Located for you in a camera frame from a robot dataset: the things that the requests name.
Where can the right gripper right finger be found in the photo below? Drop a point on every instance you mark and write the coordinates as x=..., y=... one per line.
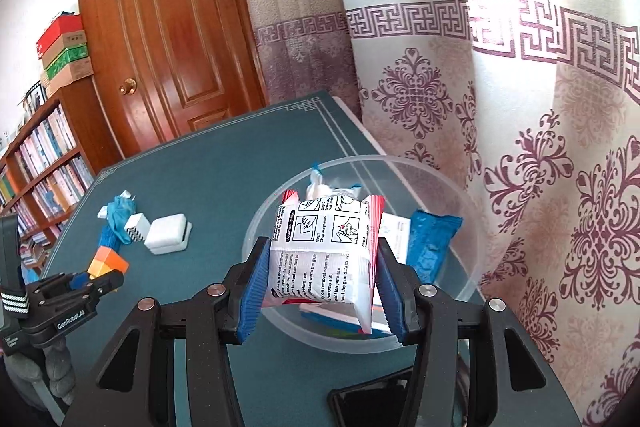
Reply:
x=511, y=383

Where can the blue snack packet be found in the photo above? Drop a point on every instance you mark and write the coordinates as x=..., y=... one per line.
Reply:
x=109, y=239
x=429, y=239

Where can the white sponge block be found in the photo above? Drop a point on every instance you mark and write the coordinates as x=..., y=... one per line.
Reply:
x=168, y=234

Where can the orange yellow toy block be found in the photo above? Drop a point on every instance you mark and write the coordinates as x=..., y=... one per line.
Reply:
x=106, y=260

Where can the white red glove packet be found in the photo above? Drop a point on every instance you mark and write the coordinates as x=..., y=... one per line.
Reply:
x=324, y=251

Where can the teal cloth with white straps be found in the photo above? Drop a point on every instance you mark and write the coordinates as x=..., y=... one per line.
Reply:
x=117, y=212

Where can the white medicine box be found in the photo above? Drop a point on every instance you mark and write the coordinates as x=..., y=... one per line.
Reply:
x=396, y=231

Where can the grey gloved left hand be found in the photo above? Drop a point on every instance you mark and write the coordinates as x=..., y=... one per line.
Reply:
x=57, y=367

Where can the black white zigzag cube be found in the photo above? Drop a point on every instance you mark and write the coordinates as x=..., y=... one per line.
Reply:
x=137, y=227

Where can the clear plastic bowl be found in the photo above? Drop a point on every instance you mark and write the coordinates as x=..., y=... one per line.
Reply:
x=407, y=186

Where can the wooden bookshelf with books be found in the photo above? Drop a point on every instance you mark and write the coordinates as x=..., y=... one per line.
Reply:
x=48, y=168

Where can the white tissue packet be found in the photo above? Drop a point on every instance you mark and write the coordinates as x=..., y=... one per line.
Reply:
x=318, y=188

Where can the stacked boxes on shelf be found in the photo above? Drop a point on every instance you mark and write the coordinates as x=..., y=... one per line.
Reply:
x=63, y=52

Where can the patterned purple curtain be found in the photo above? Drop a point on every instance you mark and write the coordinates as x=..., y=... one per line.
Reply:
x=530, y=106

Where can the brown wooden door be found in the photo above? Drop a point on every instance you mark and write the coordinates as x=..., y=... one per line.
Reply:
x=165, y=68

